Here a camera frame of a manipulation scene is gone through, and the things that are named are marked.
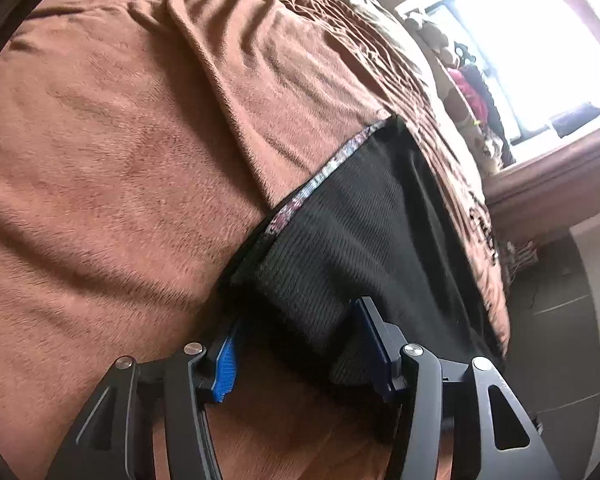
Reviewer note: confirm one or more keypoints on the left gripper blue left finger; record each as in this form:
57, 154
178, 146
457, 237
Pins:
223, 362

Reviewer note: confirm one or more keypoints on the window with black frame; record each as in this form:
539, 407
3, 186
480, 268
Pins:
539, 59

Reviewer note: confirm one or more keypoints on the brown bed blanket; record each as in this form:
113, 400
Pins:
142, 140

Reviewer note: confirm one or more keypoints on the floral patterned pants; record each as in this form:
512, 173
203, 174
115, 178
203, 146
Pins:
296, 199

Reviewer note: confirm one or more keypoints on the black shorts with white lettering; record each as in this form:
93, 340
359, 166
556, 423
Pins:
378, 227

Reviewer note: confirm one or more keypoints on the plush toys on sill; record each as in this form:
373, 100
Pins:
465, 95

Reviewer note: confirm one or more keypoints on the right pink curtain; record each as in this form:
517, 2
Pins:
538, 199

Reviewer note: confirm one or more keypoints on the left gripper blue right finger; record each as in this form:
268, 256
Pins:
381, 344

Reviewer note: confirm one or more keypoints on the white small bedside cabinet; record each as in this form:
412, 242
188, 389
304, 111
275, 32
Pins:
515, 258

